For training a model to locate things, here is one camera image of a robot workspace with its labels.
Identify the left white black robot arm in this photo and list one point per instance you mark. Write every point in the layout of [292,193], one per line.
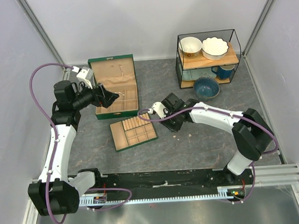
[54,193]

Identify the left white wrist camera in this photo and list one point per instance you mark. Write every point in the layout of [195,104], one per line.
[84,75]

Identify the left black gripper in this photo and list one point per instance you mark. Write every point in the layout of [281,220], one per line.
[98,95]

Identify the green jewelry box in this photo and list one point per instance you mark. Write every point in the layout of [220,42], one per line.
[117,74]

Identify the light blue cable duct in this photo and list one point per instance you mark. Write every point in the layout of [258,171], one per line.
[93,201]

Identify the white scalloped dish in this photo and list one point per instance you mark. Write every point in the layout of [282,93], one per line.
[214,48]

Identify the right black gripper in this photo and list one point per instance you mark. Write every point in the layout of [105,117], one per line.
[175,128]

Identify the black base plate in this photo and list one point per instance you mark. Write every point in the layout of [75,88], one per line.
[160,184]

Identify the blue ceramic bowl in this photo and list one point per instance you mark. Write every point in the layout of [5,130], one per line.
[206,88]

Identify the white ceramic bowl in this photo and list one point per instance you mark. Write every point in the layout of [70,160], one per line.
[190,47]

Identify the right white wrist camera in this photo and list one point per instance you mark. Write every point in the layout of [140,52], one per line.
[159,109]

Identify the green jewelry tray insert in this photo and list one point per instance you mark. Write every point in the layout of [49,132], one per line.
[132,132]

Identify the blue mug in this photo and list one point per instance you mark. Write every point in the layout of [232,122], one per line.
[223,72]

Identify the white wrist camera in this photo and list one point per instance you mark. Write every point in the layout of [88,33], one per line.
[159,109]
[84,75]

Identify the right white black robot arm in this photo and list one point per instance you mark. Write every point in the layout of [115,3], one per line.
[251,133]

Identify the black wire shelf rack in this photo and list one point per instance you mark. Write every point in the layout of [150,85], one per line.
[188,70]

